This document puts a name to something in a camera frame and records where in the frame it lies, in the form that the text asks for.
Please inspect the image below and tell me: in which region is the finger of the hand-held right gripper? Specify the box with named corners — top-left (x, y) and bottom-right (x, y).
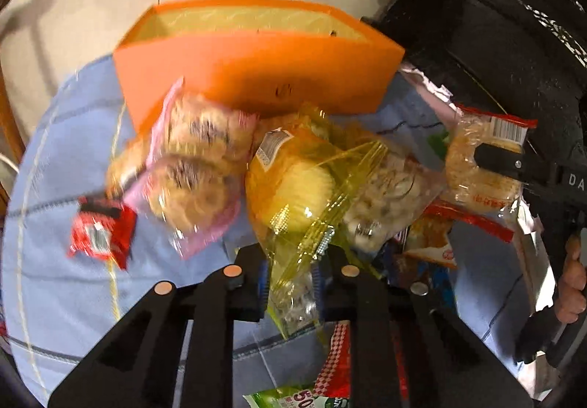
top-left (472, 143), bottom-right (558, 189)

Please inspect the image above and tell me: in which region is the wooden chair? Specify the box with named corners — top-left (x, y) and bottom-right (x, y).
top-left (0, 0), bottom-right (26, 207)

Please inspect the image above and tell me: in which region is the red checkered-edge snack packet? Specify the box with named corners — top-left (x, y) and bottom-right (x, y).
top-left (316, 321), bottom-right (410, 408)

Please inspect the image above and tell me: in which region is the green snack packet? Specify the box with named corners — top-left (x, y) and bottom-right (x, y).
top-left (243, 383), bottom-right (354, 408)

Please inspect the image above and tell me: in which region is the clear bread packet red edge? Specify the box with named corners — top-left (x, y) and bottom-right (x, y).
top-left (445, 104), bottom-right (538, 214)

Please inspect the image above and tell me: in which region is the small red snack packet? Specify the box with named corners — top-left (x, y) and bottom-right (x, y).
top-left (68, 195), bottom-right (138, 271)

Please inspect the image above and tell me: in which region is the yellow clear snack bag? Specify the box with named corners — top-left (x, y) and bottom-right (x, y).
top-left (245, 103), bottom-right (448, 340)

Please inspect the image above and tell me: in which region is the dark blue snack packet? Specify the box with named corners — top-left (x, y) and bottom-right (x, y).
top-left (380, 238), bottom-right (459, 312)

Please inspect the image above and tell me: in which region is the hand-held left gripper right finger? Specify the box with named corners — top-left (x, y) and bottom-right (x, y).
top-left (314, 245), bottom-right (535, 408)

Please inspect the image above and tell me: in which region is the pink bread packet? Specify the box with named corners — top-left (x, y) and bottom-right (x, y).
top-left (107, 78), bottom-right (260, 260)

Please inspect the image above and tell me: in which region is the orange cardboard box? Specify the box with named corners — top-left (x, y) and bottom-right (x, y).
top-left (112, 0), bottom-right (406, 134)

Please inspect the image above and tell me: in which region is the blue checked cloth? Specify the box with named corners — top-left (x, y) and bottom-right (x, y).
top-left (0, 53), bottom-right (551, 408)

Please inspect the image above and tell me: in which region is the person's right hand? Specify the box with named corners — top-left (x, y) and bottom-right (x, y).
top-left (553, 234), bottom-right (587, 324)

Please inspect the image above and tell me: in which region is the white snack packet red strip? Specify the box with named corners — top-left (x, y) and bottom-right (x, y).
top-left (404, 202), bottom-right (514, 271)

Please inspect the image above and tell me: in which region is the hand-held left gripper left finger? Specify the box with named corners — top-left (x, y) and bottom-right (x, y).
top-left (48, 245), bottom-right (271, 408)

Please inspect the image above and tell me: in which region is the black carved cabinet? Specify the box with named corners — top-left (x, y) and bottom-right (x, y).
top-left (362, 0), bottom-right (587, 189)

